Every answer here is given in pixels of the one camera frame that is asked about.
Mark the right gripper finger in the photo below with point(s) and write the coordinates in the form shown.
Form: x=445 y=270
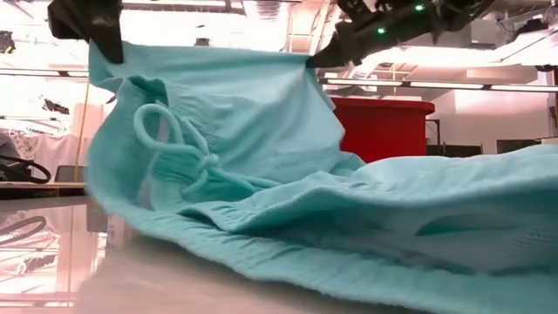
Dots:
x=331 y=54

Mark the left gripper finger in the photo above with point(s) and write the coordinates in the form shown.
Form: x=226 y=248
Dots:
x=109 y=41

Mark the red plastic laundry basket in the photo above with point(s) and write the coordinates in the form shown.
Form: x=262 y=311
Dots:
x=383 y=131

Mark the small black monitor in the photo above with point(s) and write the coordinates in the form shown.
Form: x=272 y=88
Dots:
x=519 y=145

